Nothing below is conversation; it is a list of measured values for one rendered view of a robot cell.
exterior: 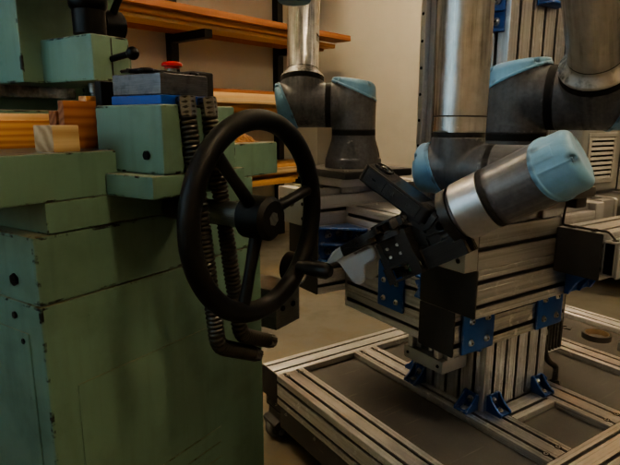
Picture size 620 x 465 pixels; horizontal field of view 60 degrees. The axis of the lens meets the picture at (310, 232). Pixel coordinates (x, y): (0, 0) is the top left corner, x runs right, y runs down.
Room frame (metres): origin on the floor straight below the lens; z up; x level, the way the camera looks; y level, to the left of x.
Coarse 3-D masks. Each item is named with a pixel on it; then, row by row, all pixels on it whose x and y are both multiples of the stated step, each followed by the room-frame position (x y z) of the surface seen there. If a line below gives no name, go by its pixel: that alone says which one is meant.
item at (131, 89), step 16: (128, 80) 0.74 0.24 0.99; (144, 80) 0.72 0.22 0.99; (160, 80) 0.71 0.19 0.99; (176, 80) 0.73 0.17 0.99; (192, 80) 0.75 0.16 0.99; (208, 80) 0.82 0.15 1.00; (128, 96) 0.74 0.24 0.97; (144, 96) 0.72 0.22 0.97; (160, 96) 0.70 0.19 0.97; (176, 96) 0.73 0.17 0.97; (208, 96) 0.82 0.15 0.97
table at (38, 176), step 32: (0, 160) 0.61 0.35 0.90; (32, 160) 0.64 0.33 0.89; (64, 160) 0.68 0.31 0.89; (96, 160) 0.72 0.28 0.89; (256, 160) 1.00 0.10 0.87; (0, 192) 0.61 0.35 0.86; (32, 192) 0.64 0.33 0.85; (64, 192) 0.67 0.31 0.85; (96, 192) 0.71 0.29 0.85; (128, 192) 0.70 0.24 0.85; (160, 192) 0.68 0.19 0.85
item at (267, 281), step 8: (264, 280) 1.05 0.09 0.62; (272, 280) 1.05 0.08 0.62; (264, 288) 1.00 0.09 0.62; (272, 288) 1.00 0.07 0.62; (296, 296) 1.04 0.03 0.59; (288, 304) 1.02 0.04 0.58; (296, 304) 1.04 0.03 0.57; (280, 312) 1.00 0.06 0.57; (288, 312) 1.02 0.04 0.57; (296, 312) 1.04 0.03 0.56; (264, 320) 1.00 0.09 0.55; (272, 320) 0.99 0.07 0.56; (280, 320) 1.00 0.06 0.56; (288, 320) 1.02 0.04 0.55; (272, 328) 0.99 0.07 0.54
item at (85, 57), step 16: (48, 48) 0.92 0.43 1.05; (64, 48) 0.89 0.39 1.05; (80, 48) 0.87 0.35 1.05; (96, 48) 0.86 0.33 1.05; (112, 48) 0.88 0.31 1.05; (48, 64) 0.92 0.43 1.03; (64, 64) 0.89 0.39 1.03; (80, 64) 0.87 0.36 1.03; (96, 64) 0.86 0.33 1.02; (112, 64) 0.88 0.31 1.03; (128, 64) 0.91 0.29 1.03; (48, 80) 0.92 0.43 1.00; (64, 80) 0.90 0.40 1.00; (80, 80) 0.87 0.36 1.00; (96, 80) 0.86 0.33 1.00; (112, 80) 0.88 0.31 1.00
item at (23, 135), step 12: (0, 120) 0.77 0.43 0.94; (12, 120) 0.78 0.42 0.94; (24, 120) 0.80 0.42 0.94; (36, 120) 0.81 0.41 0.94; (48, 120) 0.83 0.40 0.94; (0, 132) 0.77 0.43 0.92; (12, 132) 0.78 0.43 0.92; (24, 132) 0.80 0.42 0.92; (0, 144) 0.77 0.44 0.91; (12, 144) 0.78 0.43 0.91; (24, 144) 0.79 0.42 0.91
